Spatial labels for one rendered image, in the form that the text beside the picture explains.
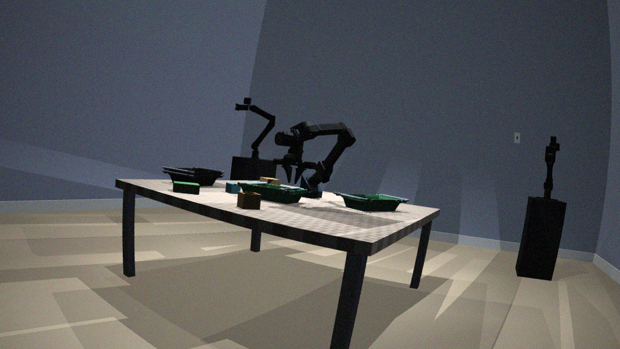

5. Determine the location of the green rectangular block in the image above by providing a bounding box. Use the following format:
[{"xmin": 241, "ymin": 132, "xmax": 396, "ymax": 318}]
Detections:
[{"xmin": 173, "ymin": 181, "xmax": 200, "ymax": 195}]

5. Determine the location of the light blue cube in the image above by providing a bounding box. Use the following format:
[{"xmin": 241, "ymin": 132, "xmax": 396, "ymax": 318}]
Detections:
[{"xmin": 225, "ymin": 182, "xmax": 241, "ymax": 194}]

